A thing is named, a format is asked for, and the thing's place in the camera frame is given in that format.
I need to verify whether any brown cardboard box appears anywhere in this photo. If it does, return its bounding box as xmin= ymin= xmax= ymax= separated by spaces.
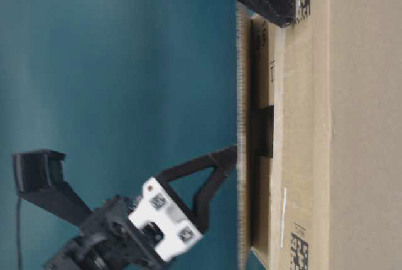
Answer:
xmin=236 ymin=0 xmax=401 ymax=269

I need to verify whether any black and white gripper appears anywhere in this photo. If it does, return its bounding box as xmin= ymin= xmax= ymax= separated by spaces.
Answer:
xmin=80 ymin=143 xmax=239 ymax=266

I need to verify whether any black thin cable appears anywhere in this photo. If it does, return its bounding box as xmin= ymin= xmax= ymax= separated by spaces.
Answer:
xmin=15 ymin=199 xmax=24 ymax=270

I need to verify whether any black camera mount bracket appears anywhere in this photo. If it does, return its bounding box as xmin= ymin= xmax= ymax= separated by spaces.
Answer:
xmin=11 ymin=149 xmax=92 ymax=226

